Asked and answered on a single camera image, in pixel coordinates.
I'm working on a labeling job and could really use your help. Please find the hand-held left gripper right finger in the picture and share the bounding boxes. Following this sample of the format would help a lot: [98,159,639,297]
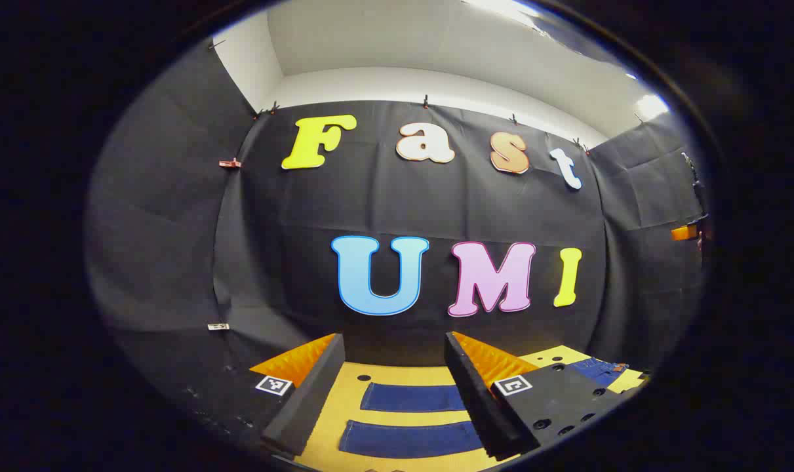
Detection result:
[444,331,651,462]

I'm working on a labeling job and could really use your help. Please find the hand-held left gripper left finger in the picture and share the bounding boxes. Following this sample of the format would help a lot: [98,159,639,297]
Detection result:
[174,332,346,460]

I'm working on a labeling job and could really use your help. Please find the blue jeans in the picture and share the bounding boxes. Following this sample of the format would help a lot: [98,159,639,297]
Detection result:
[339,357,631,459]

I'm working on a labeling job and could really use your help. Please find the ceiling light panel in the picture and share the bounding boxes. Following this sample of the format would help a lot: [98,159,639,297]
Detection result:
[635,94,670,121]
[462,0,545,30]

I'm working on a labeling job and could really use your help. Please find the black backdrop cloth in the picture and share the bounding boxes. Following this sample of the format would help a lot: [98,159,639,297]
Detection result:
[85,39,709,410]

